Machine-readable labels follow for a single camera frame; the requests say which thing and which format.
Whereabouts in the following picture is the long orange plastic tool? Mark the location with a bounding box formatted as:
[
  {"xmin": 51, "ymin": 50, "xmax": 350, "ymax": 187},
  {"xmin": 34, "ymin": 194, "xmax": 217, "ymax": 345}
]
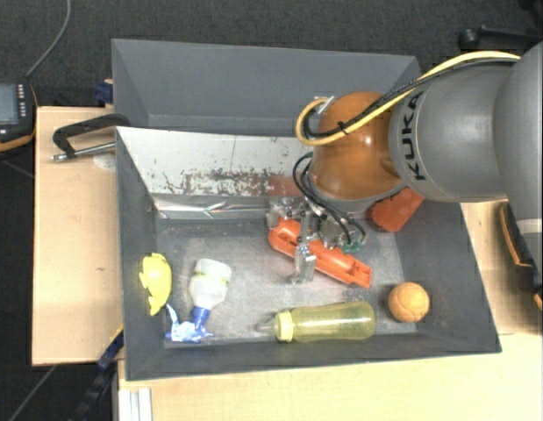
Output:
[{"xmin": 267, "ymin": 216, "xmax": 374, "ymax": 289}]

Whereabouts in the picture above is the yellow clear baby bottle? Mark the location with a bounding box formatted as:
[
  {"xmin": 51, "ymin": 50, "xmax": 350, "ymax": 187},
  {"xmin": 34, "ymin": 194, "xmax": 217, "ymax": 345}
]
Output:
[{"xmin": 256, "ymin": 301, "xmax": 377, "ymax": 344}]

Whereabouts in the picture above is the orange block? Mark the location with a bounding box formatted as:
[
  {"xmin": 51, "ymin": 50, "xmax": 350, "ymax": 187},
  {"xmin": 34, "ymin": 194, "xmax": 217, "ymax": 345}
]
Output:
[{"xmin": 366, "ymin": 186, "xmax": 426, "ymax": 233}]

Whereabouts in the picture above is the clear plastic bottle blue neck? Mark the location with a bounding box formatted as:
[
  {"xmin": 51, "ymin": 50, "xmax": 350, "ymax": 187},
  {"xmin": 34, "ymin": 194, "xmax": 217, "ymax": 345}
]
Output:
[{"xmin": 188, "ymin": 258, "xmax": 233, "ymax": 326}]

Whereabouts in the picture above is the orange ball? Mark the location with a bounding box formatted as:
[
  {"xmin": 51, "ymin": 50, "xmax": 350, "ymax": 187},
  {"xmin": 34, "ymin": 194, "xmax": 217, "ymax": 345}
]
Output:
[{"xmin": 387, "ymin": 281, "xmax": 431, "ymax": 324}]

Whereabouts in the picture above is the blue crumpled wrapper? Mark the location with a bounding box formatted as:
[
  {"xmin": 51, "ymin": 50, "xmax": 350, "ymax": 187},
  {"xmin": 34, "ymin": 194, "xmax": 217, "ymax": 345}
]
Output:
[{"xmin": 165, "ymin": 303, "xmax": 214, "ymax": 344}]

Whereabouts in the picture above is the yellow toy fish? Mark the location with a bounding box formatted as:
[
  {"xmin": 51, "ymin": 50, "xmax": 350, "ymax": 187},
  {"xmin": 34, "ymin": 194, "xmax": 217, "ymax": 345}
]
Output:
[{"xmin": 138, "ymin": 252, "xmax": 174, "ymax": 318}]

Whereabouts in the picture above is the grey metal bin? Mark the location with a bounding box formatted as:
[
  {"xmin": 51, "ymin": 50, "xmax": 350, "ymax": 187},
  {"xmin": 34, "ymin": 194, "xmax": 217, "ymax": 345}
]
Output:
[{"xmin": 111, "ymin": 38, "xmax": 503, "ymax": 382}]

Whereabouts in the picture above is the pale wood flat board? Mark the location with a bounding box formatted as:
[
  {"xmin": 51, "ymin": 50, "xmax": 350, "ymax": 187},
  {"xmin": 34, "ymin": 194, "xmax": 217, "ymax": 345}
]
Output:
[{"xmin": 32, "ymin": 105, "xmax": 125, "ymax": 367}]

